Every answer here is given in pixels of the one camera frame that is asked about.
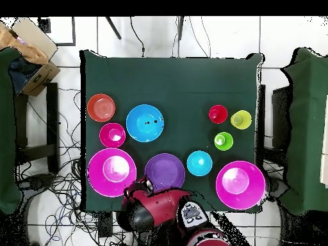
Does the purple bowl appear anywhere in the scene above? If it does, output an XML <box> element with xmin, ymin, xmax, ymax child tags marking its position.
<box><xmin>143</xmin><ymin>152</ymin><xmax>186</xmax><ymax>192</ymax></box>

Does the large blue bowl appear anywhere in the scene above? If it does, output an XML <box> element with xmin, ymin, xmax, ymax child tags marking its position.
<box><xmin>125</xmin><ymin>104</ymin><xmax>165</xmax><ymax>144</ymax></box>

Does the small blue bowl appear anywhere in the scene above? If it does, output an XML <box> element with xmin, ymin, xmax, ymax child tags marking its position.
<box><xmin>186</xmin><ymin>150</ymin><xmax>213</xmax><ymax>177</ymax></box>

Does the dark green tablecloth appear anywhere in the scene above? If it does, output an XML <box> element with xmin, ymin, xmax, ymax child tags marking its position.
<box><xmin>79</xmin><ymin>49</ymin><xmax>266</xmax><ymax>213</ymax></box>

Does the crimson bowl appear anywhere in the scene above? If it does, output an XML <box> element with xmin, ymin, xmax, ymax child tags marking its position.
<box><xmin>99</xmin><ymin>122</ymin><xmax>127</xmax><ymax>149</ymax></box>

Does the red cup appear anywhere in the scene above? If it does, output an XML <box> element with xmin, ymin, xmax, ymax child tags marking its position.
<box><xmin>208</xmin><ymin>104</ymin><xmax>229</xmax><ymax>124</ymax></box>

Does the green cup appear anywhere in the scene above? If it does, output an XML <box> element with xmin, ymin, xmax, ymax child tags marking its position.
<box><xmin>213</xmin><ymin>131</ymin><xmax>234</xmax><ymax>151</ymax></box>

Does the orange bowl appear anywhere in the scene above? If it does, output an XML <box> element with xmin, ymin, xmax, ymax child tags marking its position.
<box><xmin>86</xmin><ymin>93</ymin><xmax>117</xmax><ymax>123</ymax></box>

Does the large pink bowl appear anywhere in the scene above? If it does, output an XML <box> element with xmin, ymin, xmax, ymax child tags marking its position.
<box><xmin>215</xmin><ymin>160</ymin><xmax>267</xmax><ymax>211</ymax></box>
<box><xmin>87</xmin><ymin>147</ymin><xmax>138</xmax><ymax>198</ymax></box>

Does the yellow cup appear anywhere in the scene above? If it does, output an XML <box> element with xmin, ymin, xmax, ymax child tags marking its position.
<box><xmin>229</xmin><ymin>110</ymin><xmax>252</xmax><ymax>131</ymax></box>

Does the black tripod leg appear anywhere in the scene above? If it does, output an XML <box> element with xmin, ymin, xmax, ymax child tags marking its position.
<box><xmin>177</xmin><ymin>16</ymin><xmax>185</xmax><ymax>41</ymax></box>
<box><xmin>104</xmin><ymin>16</ymin><xmax>122</xmax><ymax>40</ymax></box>

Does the black rounded floor base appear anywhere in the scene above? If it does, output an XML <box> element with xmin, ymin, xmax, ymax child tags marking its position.
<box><xmin>24</xmin><ymin>173</ymin><xmax>56</xmax><ymax>190</ymax></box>

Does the cardboard box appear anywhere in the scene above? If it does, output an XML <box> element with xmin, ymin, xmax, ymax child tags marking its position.
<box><xmin>0</xmin><ymin>17</ymin><xmax>62</xmax><ymax>97</ymax></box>

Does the green side table cloth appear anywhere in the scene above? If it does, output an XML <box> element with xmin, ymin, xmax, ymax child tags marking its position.
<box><xmin>280</xmin><ymin>47</ymin><xmax>328</xmax><ymax>216</ymax></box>
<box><xmin>0</xmin><ymin>47</ymin><xmax>22</xmax><ymax>215</ymax></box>

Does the black cable with plug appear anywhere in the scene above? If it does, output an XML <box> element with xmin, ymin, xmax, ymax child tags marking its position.
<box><xmin>129</xmin><ymin>16</ymin><xmax>146</xmax><ymax>58</ymax></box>

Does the tangle of black cables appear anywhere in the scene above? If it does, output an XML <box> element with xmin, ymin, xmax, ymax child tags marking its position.
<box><xmin>15</xmin><ymin>86</ymin><xmax>134</xmax><ymax>246</ymax></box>

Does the black stool frame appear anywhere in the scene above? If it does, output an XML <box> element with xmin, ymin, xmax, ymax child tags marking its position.
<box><xmin>13</xmin><ymin>82</ymin><xmax>60</xmax><ymax>175</ymax></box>

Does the black square frame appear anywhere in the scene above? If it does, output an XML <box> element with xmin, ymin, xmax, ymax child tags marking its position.
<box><xmin>38</xmin><ymin>16</ymin><xmax>77</xmax><ymax>47</ymax></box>

